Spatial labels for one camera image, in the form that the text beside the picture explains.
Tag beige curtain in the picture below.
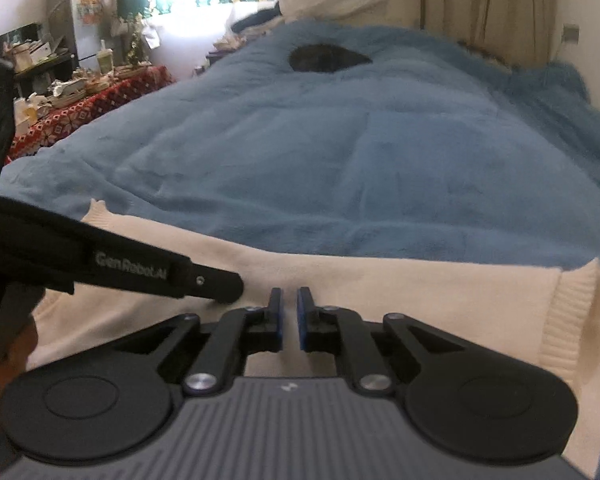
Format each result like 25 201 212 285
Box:
420 0 566 66

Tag blue blanket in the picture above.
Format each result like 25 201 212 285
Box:
0 20 600 376

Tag pile of dark clothes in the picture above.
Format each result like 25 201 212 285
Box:
205 2 288 61

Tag green drink cup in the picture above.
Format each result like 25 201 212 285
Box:
96 40 115 74

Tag black shelf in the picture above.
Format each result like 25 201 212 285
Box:
0 22 78 111

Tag cream knit vest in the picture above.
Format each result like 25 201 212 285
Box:
25 199 600 478

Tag red patterned cluttered table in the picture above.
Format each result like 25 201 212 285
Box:
7 65 173 163

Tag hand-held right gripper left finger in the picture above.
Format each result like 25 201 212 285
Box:
112 287 284 395

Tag silver refrigerator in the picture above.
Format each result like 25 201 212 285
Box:
45 0 118 68

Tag dark cloth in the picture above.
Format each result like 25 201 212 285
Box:
288 44 373 74

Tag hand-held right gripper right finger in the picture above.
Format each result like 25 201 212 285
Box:
296 287 482 395

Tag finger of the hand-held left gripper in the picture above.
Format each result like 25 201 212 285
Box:
182 259 245 305

